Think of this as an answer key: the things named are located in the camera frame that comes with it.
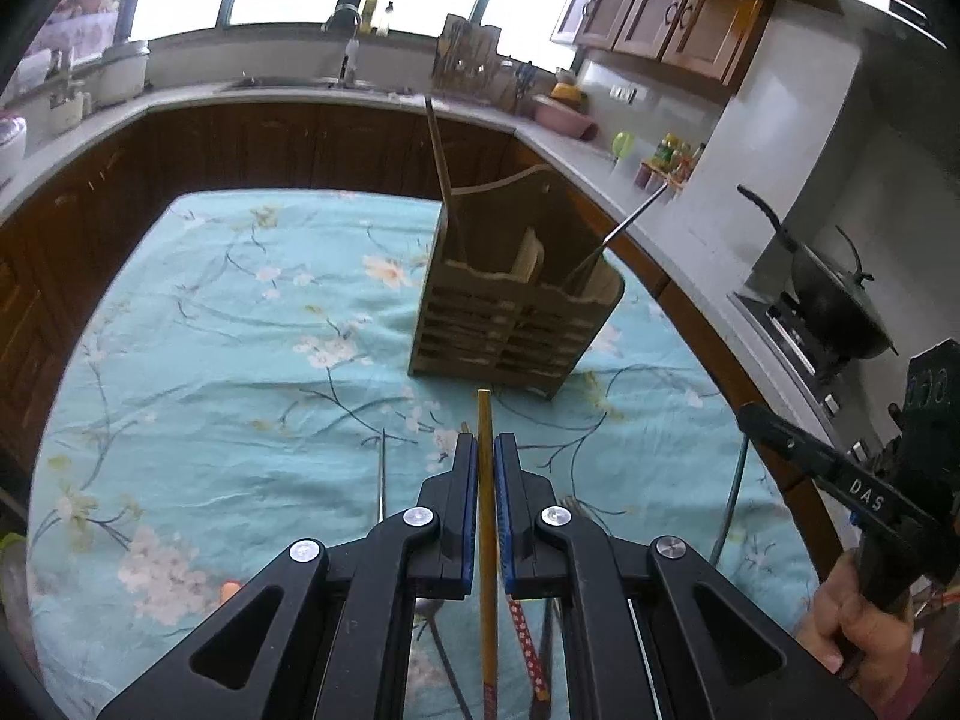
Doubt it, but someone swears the yellow wooden chopstick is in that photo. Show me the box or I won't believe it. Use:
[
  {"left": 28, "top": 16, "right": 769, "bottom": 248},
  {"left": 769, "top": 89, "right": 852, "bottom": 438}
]
[{"left": 477, "top": 388, "right": 498, "bottom": 720}]

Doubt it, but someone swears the pink basin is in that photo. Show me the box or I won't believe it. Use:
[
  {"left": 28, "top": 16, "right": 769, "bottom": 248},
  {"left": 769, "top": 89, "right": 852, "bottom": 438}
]
[{"left": 534, "top": 94, "right": 599, "bottom": 142}]

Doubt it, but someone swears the wooden utensil holder box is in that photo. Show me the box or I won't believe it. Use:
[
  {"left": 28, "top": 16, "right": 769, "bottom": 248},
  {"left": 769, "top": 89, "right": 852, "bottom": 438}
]
[{"left": 409, "top": 164, "right": 625, "bottom": 398}]

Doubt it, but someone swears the white pot with lid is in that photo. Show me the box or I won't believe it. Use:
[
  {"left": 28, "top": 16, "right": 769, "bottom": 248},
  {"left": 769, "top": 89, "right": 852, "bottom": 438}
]
[{"left": 93, "top": 39, "right": 149, "bottom": 107}]

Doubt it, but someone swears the metal fork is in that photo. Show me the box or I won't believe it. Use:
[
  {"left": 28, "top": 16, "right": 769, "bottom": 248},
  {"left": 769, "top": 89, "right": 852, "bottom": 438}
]
[{"left": 709, "top": 434, "right": 750, "bottom": 567}]

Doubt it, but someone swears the spice bottle rack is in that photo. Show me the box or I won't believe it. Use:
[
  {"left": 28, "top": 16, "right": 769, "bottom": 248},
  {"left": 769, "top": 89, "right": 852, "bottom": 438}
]
[{"left": 633, "top": 133, "right": 706, "bottom": 192}]

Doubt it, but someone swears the person's right hand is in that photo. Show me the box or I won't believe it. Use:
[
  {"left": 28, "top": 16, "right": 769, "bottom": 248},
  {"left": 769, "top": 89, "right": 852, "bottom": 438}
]
[{"left": 796, "top": 551, "right": 913, "bottom": 712}]

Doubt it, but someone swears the wooden knife block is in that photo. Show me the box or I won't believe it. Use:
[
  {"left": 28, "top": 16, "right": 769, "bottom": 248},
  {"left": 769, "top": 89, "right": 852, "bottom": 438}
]
[{"left": 431, "top": 13, "right": 501, "bottom": 96}]

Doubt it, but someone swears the red dotted chopstick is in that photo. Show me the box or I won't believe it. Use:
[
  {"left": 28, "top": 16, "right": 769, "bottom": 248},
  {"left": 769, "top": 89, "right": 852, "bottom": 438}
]
[{"left": 506, "top": 595, "right": 550, "bottom": 704}]

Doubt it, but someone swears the black wok with lid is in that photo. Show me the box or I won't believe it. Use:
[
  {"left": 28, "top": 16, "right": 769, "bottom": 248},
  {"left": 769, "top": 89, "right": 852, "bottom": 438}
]
[{"left": 737, "top": 185, "right": 896, "bottom": 380}]

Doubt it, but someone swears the green cup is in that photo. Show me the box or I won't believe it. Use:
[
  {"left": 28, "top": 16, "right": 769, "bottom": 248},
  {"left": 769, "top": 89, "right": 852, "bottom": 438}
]
[{"left": 610, "top": 130, "right": 635, "bottom": 161}]

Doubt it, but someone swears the white rice cooker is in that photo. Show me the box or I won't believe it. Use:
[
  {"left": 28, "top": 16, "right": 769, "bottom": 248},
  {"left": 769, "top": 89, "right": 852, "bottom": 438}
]
[{"left": 0, "top": 114, "right": 28, "bottom": 185}]

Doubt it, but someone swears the kitchen faucet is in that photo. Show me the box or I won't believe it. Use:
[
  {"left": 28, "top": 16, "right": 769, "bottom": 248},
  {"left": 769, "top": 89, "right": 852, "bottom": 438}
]
[{"left": 324, "top": 4, "right": 361, "bottom": 88}]

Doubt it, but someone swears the teal floral tablecloth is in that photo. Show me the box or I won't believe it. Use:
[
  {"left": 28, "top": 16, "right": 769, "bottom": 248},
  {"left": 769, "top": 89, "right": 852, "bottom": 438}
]
[{"left": 28, "top": 192, "right": 817, "bottom": 718}]

